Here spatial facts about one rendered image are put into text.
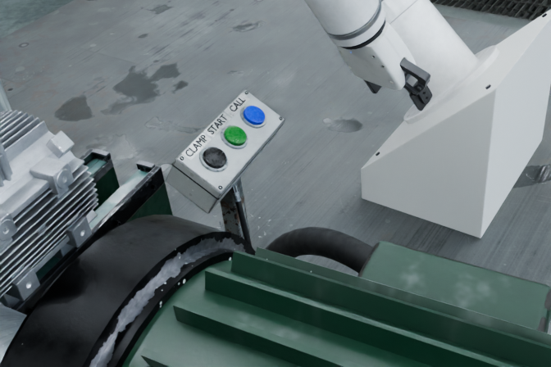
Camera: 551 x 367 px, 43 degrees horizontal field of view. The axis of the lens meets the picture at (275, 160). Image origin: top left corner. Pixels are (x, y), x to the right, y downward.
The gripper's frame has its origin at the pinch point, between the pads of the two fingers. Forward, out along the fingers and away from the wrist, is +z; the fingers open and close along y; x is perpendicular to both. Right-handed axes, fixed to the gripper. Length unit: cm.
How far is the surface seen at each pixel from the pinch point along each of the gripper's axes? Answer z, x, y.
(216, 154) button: -23.1, -26.9, 1.8
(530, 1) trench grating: 193, 160, -125
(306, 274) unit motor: -56, -35, 48
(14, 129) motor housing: -36, -39, -17
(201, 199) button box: -21.0, -32.3, 2.2
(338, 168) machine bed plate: 15.1, -11.2, -13.4
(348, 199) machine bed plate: 13.3, -15.8, -6.1
